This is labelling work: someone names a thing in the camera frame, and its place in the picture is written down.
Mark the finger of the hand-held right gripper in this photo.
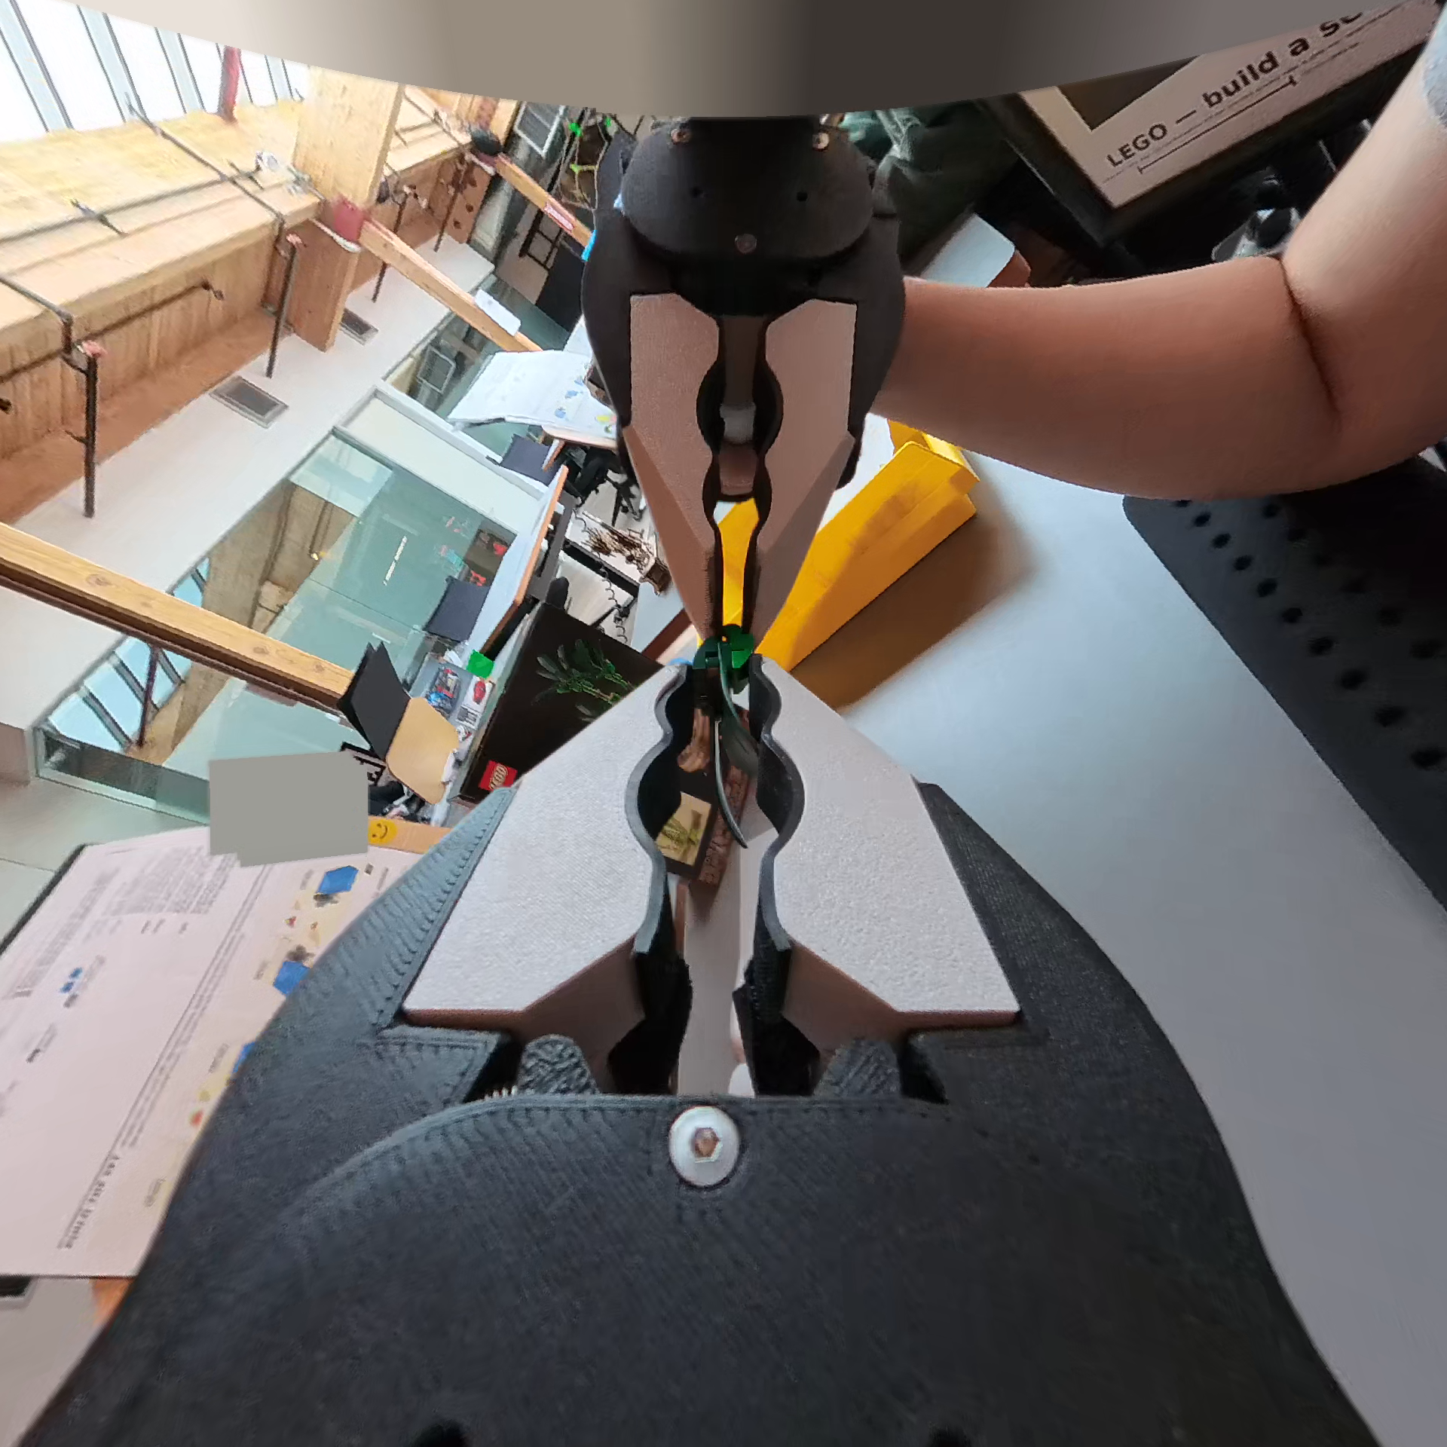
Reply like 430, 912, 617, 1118
625, 294, 732, 640
737, 295, 860, 650

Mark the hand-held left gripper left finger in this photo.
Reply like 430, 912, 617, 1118
401, 663, 694, 1096

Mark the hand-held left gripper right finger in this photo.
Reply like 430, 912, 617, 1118
737, 659, 1022, 1097

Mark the green toy leaf assembly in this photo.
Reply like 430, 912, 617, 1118
689, 624, 760, 850

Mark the person's right forearm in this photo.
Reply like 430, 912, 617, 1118
875, 45, 1447, 500

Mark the black toy set box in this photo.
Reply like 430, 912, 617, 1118
458, 606, 747, 895

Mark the yellow plastic bin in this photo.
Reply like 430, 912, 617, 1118
717, 417, 979, 672

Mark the tilted instruction board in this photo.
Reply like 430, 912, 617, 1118
448, 351, 624, 448

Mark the brown toy tree model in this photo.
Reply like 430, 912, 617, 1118
571, 515, 661, 589

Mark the plywood panel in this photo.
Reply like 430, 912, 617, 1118
391, 696, 462, 799

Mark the laminated instruction sheet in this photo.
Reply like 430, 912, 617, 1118
0, 831, 424, 1281

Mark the black framed marker sign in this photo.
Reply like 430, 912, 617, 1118
1011, 0, 1438, 243

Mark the black perforated panel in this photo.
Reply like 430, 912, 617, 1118
1124, 452, 1447, 906

